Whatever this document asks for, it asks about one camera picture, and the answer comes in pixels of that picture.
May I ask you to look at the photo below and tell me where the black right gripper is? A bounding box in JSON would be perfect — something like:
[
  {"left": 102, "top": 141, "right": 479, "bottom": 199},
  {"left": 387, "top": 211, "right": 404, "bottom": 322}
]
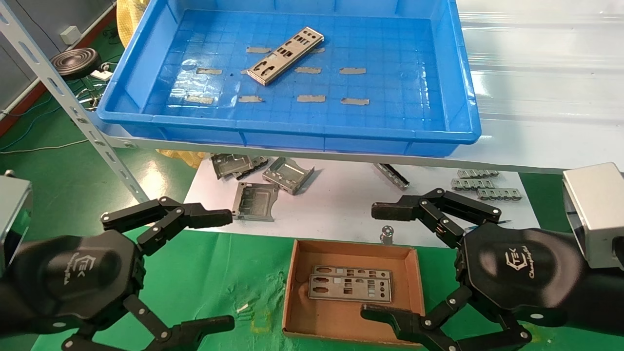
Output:
[{"left": 361, "top": 188, "right": 624, "bottom": 351}]

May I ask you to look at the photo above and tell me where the dark metal port bracket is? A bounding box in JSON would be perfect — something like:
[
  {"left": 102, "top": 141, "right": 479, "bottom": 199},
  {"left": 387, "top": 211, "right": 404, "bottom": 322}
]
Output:
[{"left": 233, "top": 155, "right": 270, "bottom": 181}]

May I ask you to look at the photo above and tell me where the silver metal IO shield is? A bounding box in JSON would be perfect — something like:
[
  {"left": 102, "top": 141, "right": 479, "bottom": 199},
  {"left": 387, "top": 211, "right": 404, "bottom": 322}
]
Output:
[
  {"left": 247, "top": 26, "right": 325, "bottom": 86},
  {"left": 308, "top": 274, "right": 393, "bottom": 304},
  {"left": 312, "top": 265, "right": 393, "bottom": 281}
]

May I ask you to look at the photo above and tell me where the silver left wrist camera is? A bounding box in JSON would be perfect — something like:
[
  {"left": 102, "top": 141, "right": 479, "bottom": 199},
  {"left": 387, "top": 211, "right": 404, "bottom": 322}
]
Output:
[{"left": 0, "top": 171, "right": 34, "bottom": 273}]

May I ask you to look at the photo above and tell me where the long silver metal strip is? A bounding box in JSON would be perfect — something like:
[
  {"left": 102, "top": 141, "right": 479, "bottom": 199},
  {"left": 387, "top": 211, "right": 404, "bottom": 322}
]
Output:
[{"left": 373, "top": 163, "right": 410, "bottom": 191}]

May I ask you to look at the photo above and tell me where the shallow cardboard box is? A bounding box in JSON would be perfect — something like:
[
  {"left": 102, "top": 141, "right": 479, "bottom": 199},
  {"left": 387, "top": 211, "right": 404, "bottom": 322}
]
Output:
[{"left": 282, "top": 238, "right": 426, "bottom": 347}]

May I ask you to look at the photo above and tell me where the white sheet under parts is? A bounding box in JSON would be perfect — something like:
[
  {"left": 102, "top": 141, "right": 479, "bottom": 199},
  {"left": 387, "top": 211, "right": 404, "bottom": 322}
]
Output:
[{"left": 184, "top": 155, "right": 541, "bottom": 248}]

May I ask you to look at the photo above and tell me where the blue plastic tray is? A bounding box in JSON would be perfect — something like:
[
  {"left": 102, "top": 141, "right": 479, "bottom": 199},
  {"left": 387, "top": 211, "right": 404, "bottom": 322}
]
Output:
[{"left": 96, "top": 0, "right": 482, "bottom": 157}]

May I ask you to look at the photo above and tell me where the silver sheet metal bracket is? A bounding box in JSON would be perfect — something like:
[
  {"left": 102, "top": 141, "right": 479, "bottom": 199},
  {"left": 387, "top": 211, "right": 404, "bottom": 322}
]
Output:
[
  {"left": 211, "top": 153, "right": 254, "bottom": 180},
  {"left": 262, "top": 156, "right": 315, "bottom": 195},
  {"left": 231, "top": 182, "right": 280, "bottom": 222}
]

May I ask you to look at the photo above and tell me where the green table cloth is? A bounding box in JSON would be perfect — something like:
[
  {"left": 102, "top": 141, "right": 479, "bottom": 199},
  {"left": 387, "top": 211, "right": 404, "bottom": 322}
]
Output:
[{"left": 29, "top": 225, "right": 624, "bottom": 351}]

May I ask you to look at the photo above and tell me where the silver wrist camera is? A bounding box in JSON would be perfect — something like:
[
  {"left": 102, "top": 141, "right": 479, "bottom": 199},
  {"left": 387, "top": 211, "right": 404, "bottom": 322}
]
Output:
[
  {"left": 0, "top": 171, "right": 34, "bottom": 273},
  {"left": 562, "top": 162, "right": 624, "bottom": 270}
]

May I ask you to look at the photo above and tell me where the round black stool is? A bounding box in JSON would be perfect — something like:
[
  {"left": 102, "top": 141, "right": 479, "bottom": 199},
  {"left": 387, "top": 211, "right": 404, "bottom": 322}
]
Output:
[{"left": 50, "top": 47, "right": 102, "bottom": 81}]

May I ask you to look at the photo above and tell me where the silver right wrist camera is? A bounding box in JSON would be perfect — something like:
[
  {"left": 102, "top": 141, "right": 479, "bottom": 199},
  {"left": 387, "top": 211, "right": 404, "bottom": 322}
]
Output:
[{"left": 562, "top": 162, "right": 624, "bottom": 270}]

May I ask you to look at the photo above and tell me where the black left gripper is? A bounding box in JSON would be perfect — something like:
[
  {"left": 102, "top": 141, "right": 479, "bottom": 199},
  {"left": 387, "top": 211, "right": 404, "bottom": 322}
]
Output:
[{"left": 0, "top": 196, "right": 236, "bottom": 351}]

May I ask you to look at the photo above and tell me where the grey perforated rack post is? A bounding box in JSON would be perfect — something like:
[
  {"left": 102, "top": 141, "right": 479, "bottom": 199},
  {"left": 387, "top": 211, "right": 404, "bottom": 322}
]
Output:
[{"left": 0, "top": 2, "right": 150, "bottom": 204}]

